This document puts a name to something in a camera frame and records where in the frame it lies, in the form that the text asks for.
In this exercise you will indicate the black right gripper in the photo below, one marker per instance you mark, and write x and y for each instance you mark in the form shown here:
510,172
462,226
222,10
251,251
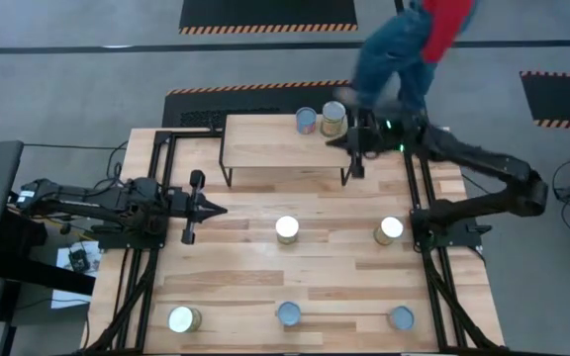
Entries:
364,141

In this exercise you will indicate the black desk base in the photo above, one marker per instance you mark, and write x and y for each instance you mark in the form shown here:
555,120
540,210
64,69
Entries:
42,277

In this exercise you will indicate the tan label tin can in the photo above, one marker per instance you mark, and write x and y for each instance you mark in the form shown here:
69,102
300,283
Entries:
390,228

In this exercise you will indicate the small teal orange label can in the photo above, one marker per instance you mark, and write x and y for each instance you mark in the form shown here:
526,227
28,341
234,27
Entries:
306,120

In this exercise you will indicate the wooden shelf with black legs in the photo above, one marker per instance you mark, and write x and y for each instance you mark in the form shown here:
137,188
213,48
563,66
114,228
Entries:
275,143

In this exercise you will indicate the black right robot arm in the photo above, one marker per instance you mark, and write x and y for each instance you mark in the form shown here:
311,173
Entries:
488,163

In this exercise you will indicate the yellow label tin can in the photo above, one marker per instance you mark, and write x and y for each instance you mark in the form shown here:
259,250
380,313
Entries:
184,319

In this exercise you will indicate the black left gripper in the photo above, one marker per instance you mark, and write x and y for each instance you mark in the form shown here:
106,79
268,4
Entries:
178,205

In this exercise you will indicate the small black controller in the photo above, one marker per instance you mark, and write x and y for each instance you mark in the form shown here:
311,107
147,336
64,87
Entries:
79,260

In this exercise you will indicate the black hazard striped floor mat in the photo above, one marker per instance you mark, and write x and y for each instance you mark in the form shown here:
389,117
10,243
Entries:
562,99
265,101
265,12

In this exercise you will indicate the person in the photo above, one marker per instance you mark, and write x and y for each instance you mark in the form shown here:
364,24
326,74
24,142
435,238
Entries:
394,44

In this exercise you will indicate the black metal table frame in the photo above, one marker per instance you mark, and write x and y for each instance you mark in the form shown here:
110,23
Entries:
191,133

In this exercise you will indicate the green oranges label can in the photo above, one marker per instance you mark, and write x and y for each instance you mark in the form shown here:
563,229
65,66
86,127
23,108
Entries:
333,118

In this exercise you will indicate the white paper sheet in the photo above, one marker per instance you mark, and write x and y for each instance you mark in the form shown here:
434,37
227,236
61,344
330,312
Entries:
67,296

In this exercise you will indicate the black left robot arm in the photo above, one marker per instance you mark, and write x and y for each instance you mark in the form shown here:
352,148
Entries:
92,198

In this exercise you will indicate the grey lidded tin can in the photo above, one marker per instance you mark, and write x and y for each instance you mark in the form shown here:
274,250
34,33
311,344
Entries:
402,318

